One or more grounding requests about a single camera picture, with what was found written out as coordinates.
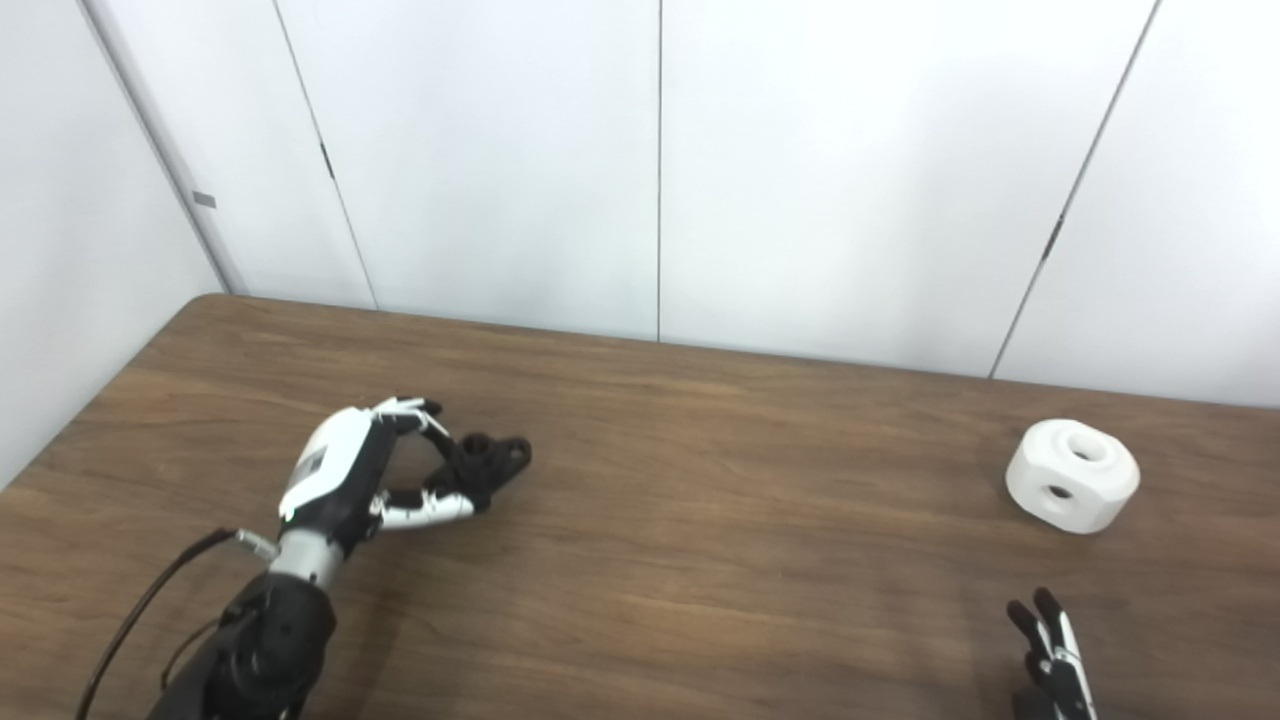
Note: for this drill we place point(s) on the small grey wall tag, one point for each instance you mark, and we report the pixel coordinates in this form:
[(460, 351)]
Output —
[(204, 199)]

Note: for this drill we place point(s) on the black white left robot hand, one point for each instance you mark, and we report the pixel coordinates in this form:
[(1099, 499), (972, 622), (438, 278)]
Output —
[(335, 470)]

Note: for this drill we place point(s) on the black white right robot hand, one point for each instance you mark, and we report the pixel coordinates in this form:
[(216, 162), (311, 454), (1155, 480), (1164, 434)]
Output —
[(1060, 675)]

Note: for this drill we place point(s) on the round white plastic piece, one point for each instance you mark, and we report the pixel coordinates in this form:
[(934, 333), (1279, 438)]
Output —
[(1095, 495)]

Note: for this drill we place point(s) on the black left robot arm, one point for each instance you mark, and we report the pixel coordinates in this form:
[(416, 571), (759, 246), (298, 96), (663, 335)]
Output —
[(265, 640)]

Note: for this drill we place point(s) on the black plastic holder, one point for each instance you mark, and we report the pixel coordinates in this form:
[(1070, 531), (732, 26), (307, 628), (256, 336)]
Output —
[(490, 462)]

